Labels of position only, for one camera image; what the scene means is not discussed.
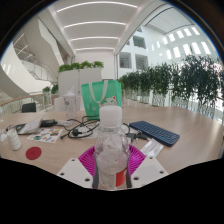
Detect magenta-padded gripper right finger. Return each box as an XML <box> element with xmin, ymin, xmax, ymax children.
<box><xmin>125</xmin><ymin>144</ymin><xmax>169</xmax><ymax>190</ymax></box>

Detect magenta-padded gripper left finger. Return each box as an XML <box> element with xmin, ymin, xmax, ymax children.
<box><xmin>57</xmin><ymin>145</ymin><xmax>100</xmax><ymax>190</ymax></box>

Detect clear plastic water bottle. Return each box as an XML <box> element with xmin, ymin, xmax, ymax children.
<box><xmin>94</xmin><ymin>105</ymin><xmax>131</xmax><ymax>191</ymax></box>

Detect clear plastic packet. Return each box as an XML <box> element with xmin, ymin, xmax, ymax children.
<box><xmin>139</xmin><ymin>138</ymin><xmax>164</xmax><ymax>158</ymax></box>

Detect dark blue keyboard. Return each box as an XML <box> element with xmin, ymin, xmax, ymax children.
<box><xmin>128</xmin><ymin>120</ymin><xmax>181</xmax><ymax>148</ymax></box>

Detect flat round red coaster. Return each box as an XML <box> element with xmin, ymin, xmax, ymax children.
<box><xmin>25</xmin><ymin>146</ymin><xmax>43</xmax><ymax>161</ymax></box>

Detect colourful sticker sheet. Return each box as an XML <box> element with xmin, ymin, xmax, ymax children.
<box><xmin>27</xmin><ymin>127</ymin><xmax>64</xmax><ymax>144</ymax></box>

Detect white charger block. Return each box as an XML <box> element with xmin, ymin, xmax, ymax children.
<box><xmin>58</xmin><ymin>119</ymin><xmax>73</xmax><ymax>127</ymax></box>

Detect black charger block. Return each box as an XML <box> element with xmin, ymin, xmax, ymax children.
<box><xmin>39</xmin><ymin>118</ymin><xmax>58</xmax><ymax>128</ymax></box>

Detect open paper booklet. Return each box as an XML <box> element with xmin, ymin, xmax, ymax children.
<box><xmin>16</xmin><ymin>114</ymin><xmax>46</xmax><ymax>136</ymax></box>

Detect white chair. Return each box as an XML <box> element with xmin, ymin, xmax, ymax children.
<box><xmin>53</xmin><ymin>96</ymin><xmax>84</xmax><ymax>112</ymax></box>

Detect black notebook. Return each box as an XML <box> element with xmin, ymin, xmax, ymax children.
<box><xmin>6</xmin><ymin>123</ymin><xmax>26</xmax><ymax>133</ymax></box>

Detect green tote bag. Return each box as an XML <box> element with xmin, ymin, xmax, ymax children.
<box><xmin>80</xmin><ymin>79</ymin><xmax>123</xmax><ymax>121</ymax></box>

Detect black chair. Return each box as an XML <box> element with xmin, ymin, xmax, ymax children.
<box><xmin>21</xmin><ymin>102</ymin><xmax>38</xmax><ymax>114</ymax></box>

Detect brown planter with green plants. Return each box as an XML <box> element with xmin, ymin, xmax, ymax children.
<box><xmin>41</xmin><ymin>84</ymin><xmax>59</xmax><ymax>104</ymax></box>

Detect white cabinet topped with plants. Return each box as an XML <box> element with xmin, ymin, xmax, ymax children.
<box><xmin>57</xmin><ymin>60</ymin><xmax>105</xmax><ymax>101</ymax></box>

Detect row of green potted plants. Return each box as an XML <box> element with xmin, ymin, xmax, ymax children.
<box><xmin>118</xmin><ymin>54</ymin><xmax>224</xmax><ymax>118</ymax></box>

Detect ceiling strip lights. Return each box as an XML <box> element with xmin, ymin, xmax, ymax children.
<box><xmin>54</xmin><ymin>0</ymin><xmax>139</xmax><ymax>53</ymax></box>

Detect tangled black cables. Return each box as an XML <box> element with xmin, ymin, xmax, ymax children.
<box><xmin>59</xmin><ymin>114</ymin><xmax>149</xmax><ymax>143</ymax></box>

